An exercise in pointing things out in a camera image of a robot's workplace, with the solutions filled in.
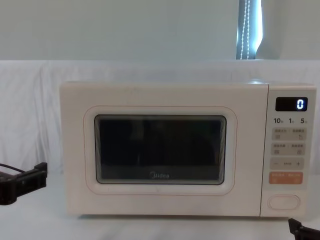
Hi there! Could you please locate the white curtain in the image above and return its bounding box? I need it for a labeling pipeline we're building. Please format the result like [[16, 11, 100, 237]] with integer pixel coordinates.
[[0, 0, 320, 61]]

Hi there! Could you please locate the thin dark cable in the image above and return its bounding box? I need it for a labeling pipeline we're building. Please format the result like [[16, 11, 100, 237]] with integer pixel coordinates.
[[0, 163, 26, 174]]

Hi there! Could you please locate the cream microwave oven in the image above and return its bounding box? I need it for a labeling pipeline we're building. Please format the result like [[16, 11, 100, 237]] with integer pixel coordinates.
[[59, 81, 318, 218]]

